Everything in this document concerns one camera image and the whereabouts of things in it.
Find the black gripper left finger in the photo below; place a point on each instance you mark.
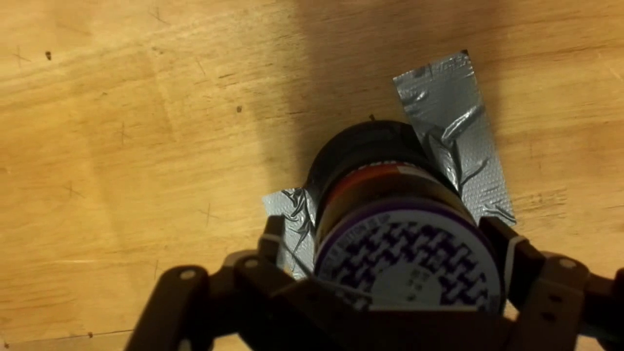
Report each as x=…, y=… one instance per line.
x=188, y=292

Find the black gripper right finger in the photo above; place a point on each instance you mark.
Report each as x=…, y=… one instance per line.
x=559, y=298

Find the dark jar with red label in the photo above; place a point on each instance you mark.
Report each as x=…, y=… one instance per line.
x=391, y=195

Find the grey duct tape strip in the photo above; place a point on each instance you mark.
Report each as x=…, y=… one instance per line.
x=449, y=97

